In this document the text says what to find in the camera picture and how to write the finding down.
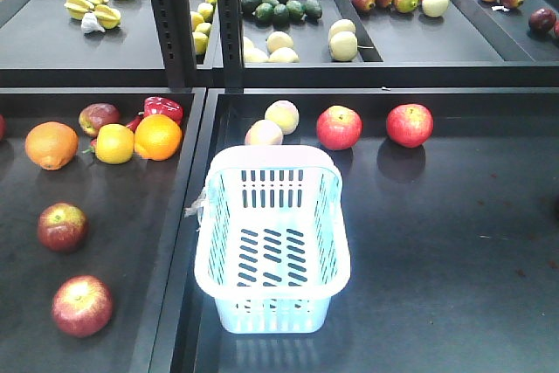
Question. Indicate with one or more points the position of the light blue plastic basket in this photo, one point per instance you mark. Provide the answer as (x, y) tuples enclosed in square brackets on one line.
[(272, 248)]

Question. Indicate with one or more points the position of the pale peach front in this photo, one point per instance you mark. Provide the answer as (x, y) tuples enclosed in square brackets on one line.
[(264, 132)]

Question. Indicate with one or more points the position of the red apple centre tray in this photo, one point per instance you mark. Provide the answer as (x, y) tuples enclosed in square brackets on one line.
[(338, 128)]

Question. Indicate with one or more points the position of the red apple tray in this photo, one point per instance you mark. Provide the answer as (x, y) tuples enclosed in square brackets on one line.
[(409, 125), (338, 128)]

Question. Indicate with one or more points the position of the orange beside pepper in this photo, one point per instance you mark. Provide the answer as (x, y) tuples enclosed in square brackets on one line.
[(157, 137)]

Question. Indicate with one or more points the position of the red apple right tray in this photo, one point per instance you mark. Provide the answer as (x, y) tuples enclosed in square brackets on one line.
[(409, 125)]

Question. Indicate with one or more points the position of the red bell pepper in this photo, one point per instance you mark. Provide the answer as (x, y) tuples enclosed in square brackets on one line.
[(160, 105)]

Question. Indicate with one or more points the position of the red chili pepper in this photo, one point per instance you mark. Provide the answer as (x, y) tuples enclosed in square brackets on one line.
[(132, 125)]

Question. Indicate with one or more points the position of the yellow round fruit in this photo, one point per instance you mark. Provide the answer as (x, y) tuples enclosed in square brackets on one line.
[(115, 144)]

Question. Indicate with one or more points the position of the black wooden display stand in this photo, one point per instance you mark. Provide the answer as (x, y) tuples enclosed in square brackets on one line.
[(454, 243)]

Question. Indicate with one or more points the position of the pink red apple near pepper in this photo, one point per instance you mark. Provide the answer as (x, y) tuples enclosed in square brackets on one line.
[(95, 116)]

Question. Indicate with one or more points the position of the red green apple upper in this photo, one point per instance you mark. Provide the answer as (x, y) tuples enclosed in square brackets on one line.
[(62, 227)]

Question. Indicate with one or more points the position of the red green apple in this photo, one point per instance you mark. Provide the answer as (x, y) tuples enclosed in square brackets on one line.
[(62, 227), (82, 306)]

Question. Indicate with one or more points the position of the orange with navel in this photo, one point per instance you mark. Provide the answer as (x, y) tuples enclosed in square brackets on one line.
[(51, 145)]

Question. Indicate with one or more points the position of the white garlic bulb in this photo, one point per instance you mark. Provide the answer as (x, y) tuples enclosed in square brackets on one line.
[(90, 24)]

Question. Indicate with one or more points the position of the red green apple lower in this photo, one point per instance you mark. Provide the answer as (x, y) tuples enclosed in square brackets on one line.
[(82, 306)]

